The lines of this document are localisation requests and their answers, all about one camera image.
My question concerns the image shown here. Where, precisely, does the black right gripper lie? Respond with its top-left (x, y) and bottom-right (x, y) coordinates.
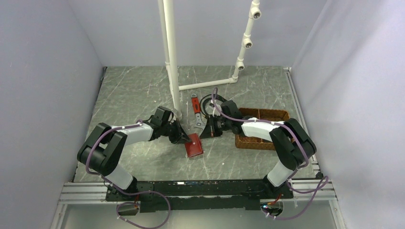
top-left (200, 114), bottom-right (232, 139)

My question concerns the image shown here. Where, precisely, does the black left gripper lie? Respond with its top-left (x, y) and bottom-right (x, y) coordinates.
top-left (161, 119), bottom-right (192, 145)

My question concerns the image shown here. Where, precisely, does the red card holder wallet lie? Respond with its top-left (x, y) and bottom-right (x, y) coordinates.
top-left (184, 133), bottom-right (203, 158)

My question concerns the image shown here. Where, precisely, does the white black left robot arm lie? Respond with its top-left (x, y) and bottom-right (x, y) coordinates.
top-left (77, 118), bottom-right (191, 200)

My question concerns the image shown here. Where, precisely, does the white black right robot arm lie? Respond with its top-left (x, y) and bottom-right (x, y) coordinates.
top-left (200, 100), bottom-right (317, 198)

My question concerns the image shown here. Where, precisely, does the brown woven divided basket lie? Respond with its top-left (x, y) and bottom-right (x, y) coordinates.
top-left (234, 107), bottom-right (290, 151)

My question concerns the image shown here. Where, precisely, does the red handled adjustable wrench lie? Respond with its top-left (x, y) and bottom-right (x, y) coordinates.
top-left (191, 94), bottom-right (206, 135)

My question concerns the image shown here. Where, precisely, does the black coiled cable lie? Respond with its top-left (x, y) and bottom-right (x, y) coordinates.
top-left (200, 93), bottom-right (231, 123)

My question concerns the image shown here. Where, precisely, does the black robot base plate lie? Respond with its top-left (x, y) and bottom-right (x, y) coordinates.
top-left (106, 179), bottom-right (294, 213)

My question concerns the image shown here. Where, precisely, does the aluminium rail frame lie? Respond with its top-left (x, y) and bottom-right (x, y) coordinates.
top-left (53, 66), bottom-right (346, 229)

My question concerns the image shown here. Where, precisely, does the white PVC pipe frame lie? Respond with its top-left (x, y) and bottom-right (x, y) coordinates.
top-left (158, 0), bottom-right (262, 119)

